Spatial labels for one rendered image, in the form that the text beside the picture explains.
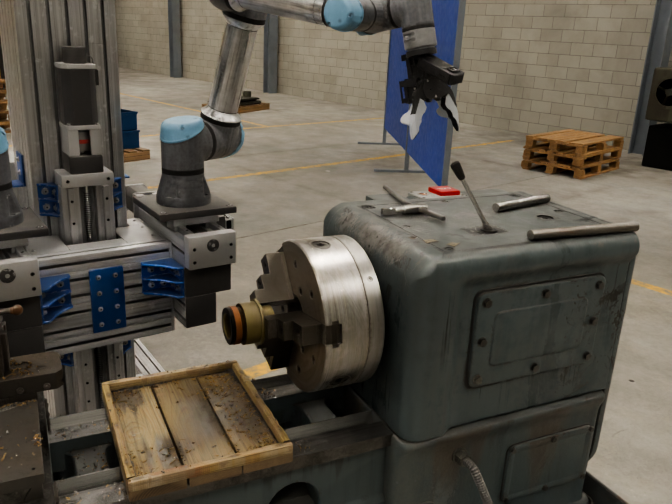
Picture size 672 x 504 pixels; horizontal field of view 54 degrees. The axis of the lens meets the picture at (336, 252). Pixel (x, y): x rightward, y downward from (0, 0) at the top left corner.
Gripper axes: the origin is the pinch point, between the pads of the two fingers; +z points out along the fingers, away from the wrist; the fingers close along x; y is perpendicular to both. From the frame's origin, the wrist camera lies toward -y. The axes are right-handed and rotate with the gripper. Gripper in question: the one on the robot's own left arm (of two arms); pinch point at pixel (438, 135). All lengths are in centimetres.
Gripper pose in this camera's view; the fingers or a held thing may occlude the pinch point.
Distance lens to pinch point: 159.8
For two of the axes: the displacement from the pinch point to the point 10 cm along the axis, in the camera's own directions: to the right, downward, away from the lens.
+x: -8.0, 2.4, -5.6
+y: -5.8, -0.7, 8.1
